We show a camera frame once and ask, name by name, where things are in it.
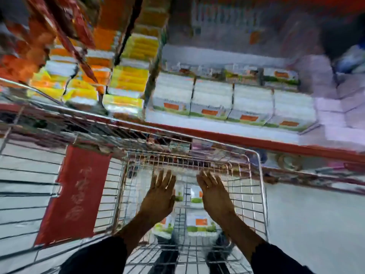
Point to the person's right hand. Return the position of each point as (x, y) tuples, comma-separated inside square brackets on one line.
[(214, 201)]

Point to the person's left hand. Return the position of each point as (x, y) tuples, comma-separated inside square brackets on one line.
[(157, 204)]

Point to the person's left fingers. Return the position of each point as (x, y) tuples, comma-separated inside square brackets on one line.
[(163, 182)]

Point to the person's right fingers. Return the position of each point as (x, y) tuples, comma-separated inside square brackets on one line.
[(207, 182)]

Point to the person's left forearm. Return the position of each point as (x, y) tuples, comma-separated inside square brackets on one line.
[(114, 248)]

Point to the person's right forearm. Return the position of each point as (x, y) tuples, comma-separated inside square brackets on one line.
[(256, 248)]

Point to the red shelf edge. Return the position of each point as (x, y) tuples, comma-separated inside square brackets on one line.
[(228, 138)]

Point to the shelf row of white packets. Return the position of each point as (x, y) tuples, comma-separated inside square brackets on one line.
[(233, 99)]

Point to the red sign panel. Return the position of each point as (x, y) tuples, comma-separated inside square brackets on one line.
[(74, 196)]

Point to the stack of yellow packets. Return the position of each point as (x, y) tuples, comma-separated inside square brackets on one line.
[(132, 74)]

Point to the stack of orange packets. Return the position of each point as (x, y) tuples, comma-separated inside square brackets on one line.
[(71, 77)]

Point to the stack of pink packets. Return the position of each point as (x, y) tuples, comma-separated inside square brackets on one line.
[(336, 111)]

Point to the hanging red snack bags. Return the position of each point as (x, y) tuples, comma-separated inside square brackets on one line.
[(34, 34)]

